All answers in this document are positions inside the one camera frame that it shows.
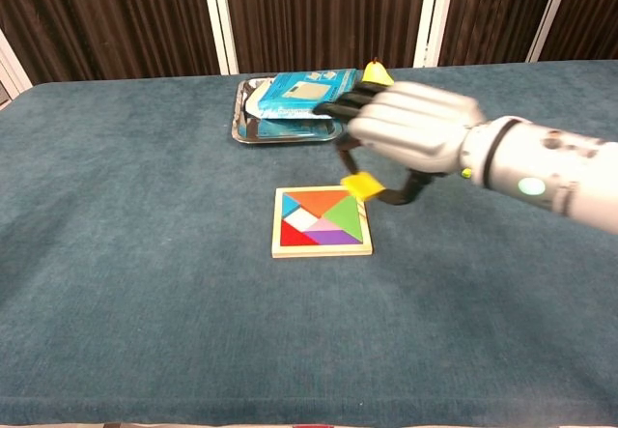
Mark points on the pink triangular block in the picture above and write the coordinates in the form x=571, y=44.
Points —
x=324, y=226

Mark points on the red tangram triangle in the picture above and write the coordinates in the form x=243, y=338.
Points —
x=292, y=236

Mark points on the orange tangram triangle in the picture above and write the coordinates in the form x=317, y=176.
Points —
x=316, y=201

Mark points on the steel rectangular tray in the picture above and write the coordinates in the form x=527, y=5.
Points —
x=289, y=134

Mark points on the blue small tangram triangle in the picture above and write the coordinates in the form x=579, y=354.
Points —
x=288, y=205

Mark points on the teal table cloth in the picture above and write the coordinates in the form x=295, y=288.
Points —
x=145, y=254

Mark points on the blue cardboard box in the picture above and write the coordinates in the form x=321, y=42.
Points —
x=299, y=92

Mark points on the white slotted rail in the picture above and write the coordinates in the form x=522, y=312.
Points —
x=12, y=73
x=550, y=12
x=432, y=12
x=219, y=17

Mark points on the wooden tangram puzzle board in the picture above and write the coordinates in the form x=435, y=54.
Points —
x=322, y=251

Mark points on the green tangram triangle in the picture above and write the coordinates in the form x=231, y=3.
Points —
x=348, y=220

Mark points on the purple tangram parallelogram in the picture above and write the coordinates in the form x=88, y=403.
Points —
x=335, y=237

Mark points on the yellow toy pear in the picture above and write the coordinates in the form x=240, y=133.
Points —
x=376, y=74

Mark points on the small yellow square tile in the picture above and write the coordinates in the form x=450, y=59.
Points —
x=363, y=185

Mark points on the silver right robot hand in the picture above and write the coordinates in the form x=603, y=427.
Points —
x=415, y=126

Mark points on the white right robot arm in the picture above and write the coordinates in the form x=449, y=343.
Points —
x=545, y=167

